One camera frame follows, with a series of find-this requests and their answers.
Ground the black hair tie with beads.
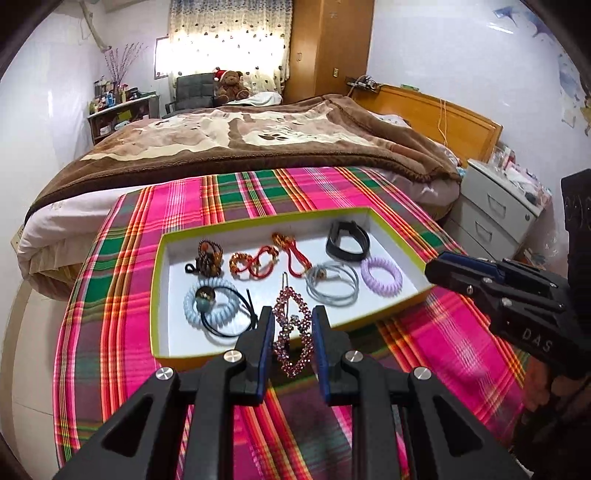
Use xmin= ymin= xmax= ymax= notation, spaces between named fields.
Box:
xmin=193 ymin=284 xmax=260 ymax=340

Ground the grey elastic hair tie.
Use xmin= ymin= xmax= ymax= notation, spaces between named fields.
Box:
xmin=303 ymin=259 xmax=361 ymax=308

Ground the light blue spiral hair tie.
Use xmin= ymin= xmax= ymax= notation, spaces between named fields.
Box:
xmin=182 ymin=277 xmax=243 ymax=330

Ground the purple spiral hair tie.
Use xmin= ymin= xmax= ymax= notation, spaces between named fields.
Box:
xmin=359 ymin=256 xmax=404 ymax=297

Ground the red braided bead bracelet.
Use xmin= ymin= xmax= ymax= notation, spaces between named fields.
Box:
xmin=228 ymin=244 xmax=282 ymax=281

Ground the red cord bracelet gold charm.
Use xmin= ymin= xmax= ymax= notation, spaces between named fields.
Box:
xmin=271 ymin=232 xmax=311 ymax=278

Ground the person's right hand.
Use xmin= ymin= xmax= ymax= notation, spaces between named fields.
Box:
xmin=522 ymin=357 xmax=590 ymax=417

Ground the yellow-green shallow box tray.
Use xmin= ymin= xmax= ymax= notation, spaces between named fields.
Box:
xmin=150 ymin=207 xmax=433 ymax=370

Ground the black smart wristband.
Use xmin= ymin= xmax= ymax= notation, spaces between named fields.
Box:
xmin=325 ymin=220 xmax=370 ymax=263

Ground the white bedside drawer cabinet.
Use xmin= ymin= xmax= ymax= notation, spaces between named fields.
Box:
xmin=444 ymin=159 xmax=543 ymax=260

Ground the pink plaid cloth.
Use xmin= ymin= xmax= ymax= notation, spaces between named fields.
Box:
xmin=51 ymin=165 xmax=532 ymax=480

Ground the wooden headboard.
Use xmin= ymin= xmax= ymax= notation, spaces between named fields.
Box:
xmin=353 ymin=85 xmax=503 ymax=166

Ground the brown plush blanket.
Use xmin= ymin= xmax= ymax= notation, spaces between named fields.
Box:
xmin=28 ymin=94 xmax=461 ymax=214

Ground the white bed sheet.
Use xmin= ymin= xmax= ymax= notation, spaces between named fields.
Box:
xmin=16 ymin=185 xmax=142 ymax=301

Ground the brown teddy bear santa hat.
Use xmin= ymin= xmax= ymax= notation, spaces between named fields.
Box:
xmin=213 ymin=69 xmax=250 ymax=106

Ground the dark grey chair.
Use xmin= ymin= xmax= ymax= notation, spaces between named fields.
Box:
xmin=165 ymin=73 xmax=214 ymax=118

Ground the cluttered wooden desk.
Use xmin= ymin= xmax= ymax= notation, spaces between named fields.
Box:
xmin=87 ymin=87 xmax=160 ymax=145

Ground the wooden wardrobe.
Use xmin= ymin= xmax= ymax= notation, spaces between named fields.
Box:
xmin=283 ymin=0 xmax=375 ymax=103

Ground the patterned window curtain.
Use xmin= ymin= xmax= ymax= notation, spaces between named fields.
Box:
xmin=155 ymin=0 xmax=294 ymax=93

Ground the dried branch bouquet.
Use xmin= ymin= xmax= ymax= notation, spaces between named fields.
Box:
xmin=103 ymin=42 xmax=146 ymax=86

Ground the brown beaded bracelet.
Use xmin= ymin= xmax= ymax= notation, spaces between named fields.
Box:
xmin=184 ymin=238 xmax=226 ymax=279

